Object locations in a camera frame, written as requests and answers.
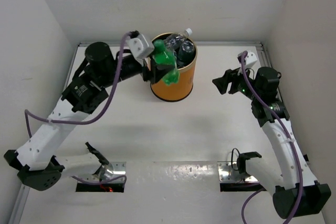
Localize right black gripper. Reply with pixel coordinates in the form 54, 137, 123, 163
213, 63, 260, 101

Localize green Sprite bottle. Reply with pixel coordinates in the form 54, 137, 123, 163
153, 39, 180, 86

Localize clear ribbed bottle white cap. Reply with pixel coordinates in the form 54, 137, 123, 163
164, 28, 193, 51

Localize clear bottle dark green label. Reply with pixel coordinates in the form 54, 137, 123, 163
177, 40, 195, 68

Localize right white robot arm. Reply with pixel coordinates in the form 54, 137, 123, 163
212, 67, 331, 223

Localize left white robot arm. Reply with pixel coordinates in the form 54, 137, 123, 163
4, 38, 176, 191

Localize orange cylindrical bin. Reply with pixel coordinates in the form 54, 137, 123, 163
150, 38, 197, 102

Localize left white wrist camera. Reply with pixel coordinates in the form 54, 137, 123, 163
127, 34, 154, 60

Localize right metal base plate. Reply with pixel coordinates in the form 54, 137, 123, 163
217, 161, 259, 184

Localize metal base plate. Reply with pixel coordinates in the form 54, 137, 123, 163
99, 162, 127, 183
217, 161, 259, 184

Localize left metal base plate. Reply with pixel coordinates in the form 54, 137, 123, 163
99, 162, 127, 183

